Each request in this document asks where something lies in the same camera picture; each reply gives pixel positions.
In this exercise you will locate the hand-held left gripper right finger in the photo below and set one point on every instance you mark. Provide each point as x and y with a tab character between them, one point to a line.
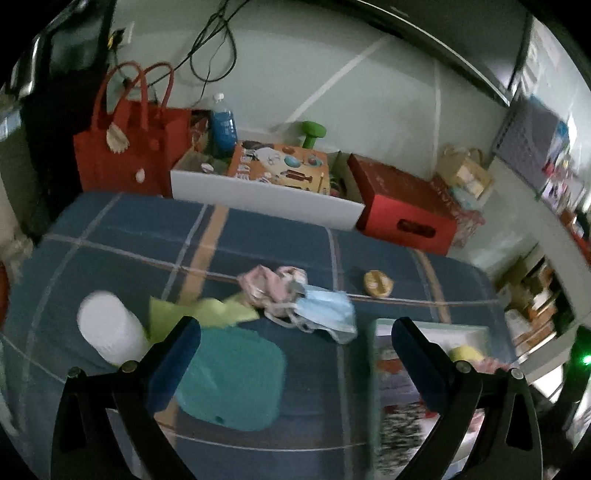
415	364

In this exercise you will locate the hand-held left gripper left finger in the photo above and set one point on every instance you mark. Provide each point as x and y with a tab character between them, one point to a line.
175	364

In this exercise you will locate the yellow soft cloth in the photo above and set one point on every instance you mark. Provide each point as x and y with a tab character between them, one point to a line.
464	354

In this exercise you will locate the teal plush pouch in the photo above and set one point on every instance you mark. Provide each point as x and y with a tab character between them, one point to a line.
235	378

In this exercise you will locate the light green cloth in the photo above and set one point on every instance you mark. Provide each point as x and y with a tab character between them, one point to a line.
217	311

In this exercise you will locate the blue face mask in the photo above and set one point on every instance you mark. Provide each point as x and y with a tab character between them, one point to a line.
328	309

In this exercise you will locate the pale pink cloth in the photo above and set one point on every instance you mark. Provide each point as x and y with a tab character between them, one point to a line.
258	284

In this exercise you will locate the black and white patterned cloth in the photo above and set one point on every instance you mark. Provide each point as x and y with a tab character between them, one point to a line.
401	434

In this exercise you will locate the white bottle with green label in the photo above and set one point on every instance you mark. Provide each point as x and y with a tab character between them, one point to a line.
108	323

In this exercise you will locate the round yellow tin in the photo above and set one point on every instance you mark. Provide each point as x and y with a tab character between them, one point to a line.
377	282

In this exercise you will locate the stack of cardboard boxes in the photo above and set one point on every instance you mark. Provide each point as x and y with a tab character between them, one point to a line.
535	304

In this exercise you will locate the blue checked blanket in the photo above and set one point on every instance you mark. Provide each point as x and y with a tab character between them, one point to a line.
115	230

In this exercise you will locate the red cardboard box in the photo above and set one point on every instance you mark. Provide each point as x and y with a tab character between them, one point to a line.
401	198

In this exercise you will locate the long white box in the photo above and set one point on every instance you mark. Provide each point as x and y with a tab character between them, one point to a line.
258	201

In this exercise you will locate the brown paper bag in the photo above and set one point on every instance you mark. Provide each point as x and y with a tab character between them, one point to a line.
464	170

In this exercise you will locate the red felt tote bag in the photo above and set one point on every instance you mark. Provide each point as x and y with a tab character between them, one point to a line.
120	166

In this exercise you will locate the orange illustrated box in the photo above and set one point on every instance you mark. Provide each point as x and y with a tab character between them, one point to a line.
277	166

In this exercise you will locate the blue water bottle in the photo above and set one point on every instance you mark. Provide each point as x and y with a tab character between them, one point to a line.
223	129

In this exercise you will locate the green dumbbell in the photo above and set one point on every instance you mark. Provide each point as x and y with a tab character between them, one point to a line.
310	134

